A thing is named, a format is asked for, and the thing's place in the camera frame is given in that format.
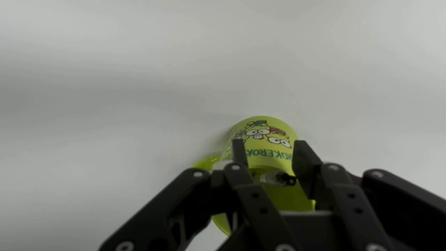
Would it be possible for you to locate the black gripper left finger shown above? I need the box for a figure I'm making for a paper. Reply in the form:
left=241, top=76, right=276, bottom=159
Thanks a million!
left=99, top=139, right=299, bottom=251

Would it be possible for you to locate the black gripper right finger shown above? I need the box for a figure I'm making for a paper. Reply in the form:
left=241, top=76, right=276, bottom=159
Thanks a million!
left=293, top=139, right=446, bottom=251

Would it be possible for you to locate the green cartoon mug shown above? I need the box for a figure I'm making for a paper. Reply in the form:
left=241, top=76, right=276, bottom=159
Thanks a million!
left=191, top=114, right=318, bottom=237

